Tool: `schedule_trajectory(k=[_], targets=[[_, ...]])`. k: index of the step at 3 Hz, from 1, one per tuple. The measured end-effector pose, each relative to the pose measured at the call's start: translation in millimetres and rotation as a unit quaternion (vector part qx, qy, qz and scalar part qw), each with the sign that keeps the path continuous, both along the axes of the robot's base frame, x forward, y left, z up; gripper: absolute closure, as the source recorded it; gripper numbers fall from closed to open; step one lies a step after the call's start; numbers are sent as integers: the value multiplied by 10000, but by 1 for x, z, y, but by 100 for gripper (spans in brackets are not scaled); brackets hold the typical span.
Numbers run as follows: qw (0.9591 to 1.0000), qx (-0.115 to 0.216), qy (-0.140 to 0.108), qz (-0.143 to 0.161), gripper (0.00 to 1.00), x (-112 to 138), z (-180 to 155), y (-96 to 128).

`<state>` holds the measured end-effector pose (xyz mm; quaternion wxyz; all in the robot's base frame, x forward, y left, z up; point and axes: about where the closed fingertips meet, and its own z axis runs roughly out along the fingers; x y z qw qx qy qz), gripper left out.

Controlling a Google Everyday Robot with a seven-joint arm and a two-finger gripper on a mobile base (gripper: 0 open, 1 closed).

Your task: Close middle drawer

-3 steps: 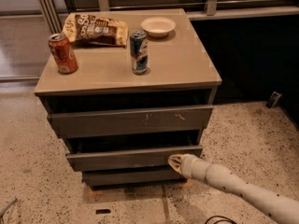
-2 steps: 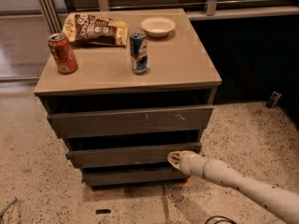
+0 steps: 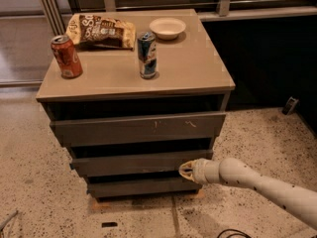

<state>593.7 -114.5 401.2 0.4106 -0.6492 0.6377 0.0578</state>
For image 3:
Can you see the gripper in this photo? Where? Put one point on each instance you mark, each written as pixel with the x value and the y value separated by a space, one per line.
pixel 200 171

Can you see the grey drawer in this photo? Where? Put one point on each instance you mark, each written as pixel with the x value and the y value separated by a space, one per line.
pixel 136 164
pixel 141 186
pixel 137 129

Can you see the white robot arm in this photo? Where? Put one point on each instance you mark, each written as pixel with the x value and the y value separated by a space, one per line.
pixel 296 200

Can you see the grey bottom drawer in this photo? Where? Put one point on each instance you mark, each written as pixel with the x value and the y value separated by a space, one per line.
pixel 141 186

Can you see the grey drawer cabinet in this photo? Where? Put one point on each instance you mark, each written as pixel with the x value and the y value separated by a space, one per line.
pixel 191 78

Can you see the grey top drawer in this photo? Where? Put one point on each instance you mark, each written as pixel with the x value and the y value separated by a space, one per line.
pixel 137 129

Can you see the small black floor device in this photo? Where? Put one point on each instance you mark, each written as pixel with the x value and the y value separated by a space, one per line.
pixel 290 106

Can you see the blue energy drink can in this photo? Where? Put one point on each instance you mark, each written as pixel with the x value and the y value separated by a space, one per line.
pixel 147 54

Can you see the white bowl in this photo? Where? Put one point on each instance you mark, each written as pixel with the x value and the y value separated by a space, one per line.
pixel 167 28

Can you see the red soda can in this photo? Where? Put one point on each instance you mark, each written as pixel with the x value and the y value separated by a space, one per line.
pixel 66 56

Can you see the brown chip bag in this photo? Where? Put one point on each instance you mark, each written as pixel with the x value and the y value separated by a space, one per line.
pixel 101 31

